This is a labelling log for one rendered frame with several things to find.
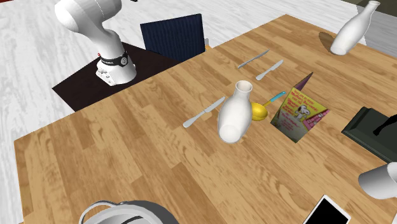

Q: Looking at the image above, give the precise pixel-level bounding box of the silver table knife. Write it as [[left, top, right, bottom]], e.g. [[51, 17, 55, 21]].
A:
[[237, 49, 270, 69], [255, 59, 284, 81], [182, 95, 226, 129]]

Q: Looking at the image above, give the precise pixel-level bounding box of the white vase with wide neck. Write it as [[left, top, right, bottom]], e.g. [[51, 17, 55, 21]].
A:
[[218, 80, 254, 144]]

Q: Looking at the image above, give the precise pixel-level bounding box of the dark blue ribbed chair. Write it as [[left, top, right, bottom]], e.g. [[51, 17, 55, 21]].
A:
[[139, 13, 207, 63]]

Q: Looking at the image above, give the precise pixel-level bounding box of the wooden table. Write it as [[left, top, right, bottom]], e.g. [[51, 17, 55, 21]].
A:
[[13, 13, 397, 224]]

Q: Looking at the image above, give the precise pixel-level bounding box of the yellow cartoon dog book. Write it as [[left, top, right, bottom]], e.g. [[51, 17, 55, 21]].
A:
[[270, 71, 330, 144]]

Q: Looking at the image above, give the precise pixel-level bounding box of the dark robot stand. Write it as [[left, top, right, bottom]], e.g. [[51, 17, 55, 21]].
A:
[[52, 41, 187, 113]]

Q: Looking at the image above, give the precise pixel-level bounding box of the grey round appliance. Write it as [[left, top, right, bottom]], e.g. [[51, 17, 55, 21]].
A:
[[78, 200, 179, 224]]

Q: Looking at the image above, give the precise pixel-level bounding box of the dark green box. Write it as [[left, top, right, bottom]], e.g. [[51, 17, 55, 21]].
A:
[[340, 106, 397, 164]]

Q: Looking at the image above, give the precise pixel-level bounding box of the white vase with slim neck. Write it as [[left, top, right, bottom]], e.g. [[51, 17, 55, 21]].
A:
[[329, 0, 381, 56]]

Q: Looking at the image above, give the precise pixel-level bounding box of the white cup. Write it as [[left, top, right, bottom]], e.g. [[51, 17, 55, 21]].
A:
[[358, 162, 397, 200]]

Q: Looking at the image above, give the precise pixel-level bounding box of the yellow spoon with teal handle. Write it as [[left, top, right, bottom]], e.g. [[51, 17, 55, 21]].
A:
[[250, 90, 287, 122]]

